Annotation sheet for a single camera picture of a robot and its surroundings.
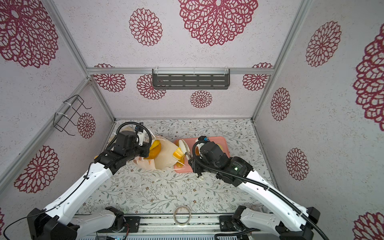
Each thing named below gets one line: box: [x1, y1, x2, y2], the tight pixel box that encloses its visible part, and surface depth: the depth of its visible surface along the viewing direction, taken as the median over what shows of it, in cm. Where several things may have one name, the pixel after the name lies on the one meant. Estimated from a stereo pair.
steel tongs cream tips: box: [178, 139, 192, 160], surface depth 73 cm
